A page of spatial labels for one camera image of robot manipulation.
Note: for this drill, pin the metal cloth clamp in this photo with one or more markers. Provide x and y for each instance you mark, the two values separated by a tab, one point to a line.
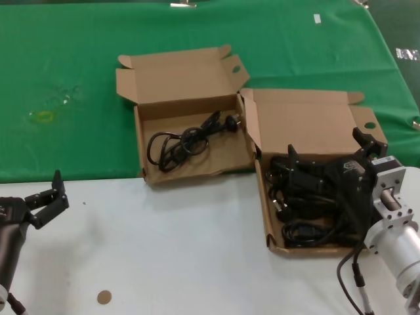
183	4
416	124
361	2

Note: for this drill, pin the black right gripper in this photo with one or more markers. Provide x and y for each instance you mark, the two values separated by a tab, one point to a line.
351	183

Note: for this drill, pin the green table cloth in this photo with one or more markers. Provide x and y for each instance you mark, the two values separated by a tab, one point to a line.
65	49

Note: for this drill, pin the small white label sticker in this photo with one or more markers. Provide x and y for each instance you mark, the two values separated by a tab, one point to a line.
317	18

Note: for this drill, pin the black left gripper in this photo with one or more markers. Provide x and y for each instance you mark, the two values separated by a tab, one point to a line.
11	210

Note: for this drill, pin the open cardboard box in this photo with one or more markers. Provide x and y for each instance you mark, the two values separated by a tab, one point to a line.
190	82
295	124

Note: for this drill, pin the shiny silver floor piece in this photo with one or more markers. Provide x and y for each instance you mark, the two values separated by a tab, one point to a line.
407	54

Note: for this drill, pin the round brown paper sticker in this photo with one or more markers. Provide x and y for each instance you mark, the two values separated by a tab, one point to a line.
104	297

